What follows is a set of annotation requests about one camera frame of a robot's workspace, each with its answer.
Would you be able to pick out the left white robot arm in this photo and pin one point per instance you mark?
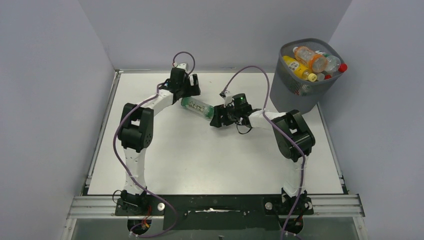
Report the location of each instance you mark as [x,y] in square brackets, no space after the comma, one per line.
[136,127]

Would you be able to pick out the red label bottle red cap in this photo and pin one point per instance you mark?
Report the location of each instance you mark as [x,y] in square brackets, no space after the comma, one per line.
[339,69]

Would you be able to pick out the green label tea bottle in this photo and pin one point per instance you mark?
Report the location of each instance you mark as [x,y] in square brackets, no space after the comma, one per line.
[199,107]

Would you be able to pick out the grey mesh waste bin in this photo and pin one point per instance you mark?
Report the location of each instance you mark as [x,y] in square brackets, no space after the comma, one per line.
[289,92]

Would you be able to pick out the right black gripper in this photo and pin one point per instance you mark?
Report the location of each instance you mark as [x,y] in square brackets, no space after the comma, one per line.
[220,111]

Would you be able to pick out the yellow juice bottle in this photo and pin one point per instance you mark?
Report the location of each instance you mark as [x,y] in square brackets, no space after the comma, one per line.
[300,70]

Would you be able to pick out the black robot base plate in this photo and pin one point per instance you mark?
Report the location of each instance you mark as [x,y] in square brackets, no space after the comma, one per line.
[269,212]

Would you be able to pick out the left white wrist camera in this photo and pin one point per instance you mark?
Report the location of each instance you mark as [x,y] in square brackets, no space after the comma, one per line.
[184,66]

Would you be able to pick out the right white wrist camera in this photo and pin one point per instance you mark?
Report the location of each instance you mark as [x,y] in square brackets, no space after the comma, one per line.
[227,96]

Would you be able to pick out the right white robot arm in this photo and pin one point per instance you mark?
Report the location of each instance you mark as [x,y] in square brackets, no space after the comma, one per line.
[293,136]

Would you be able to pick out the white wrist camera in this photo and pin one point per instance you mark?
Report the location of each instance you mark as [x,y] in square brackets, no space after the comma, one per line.
[184,66]
[227,96]

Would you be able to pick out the clear bottle green label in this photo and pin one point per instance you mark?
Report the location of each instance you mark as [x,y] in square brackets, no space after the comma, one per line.
[333,62]

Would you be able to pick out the orange drink bottle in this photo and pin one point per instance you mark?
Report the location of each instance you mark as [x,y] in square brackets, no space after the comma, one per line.
[314,61]

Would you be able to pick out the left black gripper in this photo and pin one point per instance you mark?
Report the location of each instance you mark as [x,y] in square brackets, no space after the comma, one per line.
[193,90]

